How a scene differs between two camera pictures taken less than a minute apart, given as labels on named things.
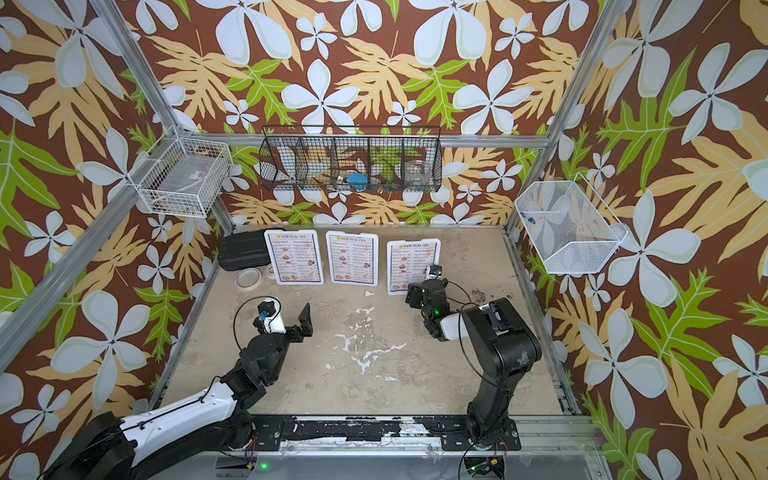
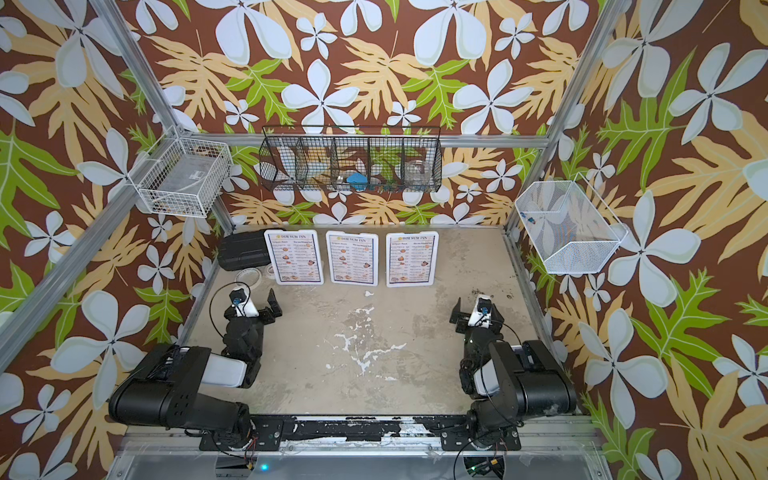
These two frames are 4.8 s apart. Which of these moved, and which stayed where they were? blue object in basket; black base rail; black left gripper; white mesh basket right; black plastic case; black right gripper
Moved: black left gripper; black right gripper
Stayed: black plastic case; white mesh basket right; black base rail; blue object in basket
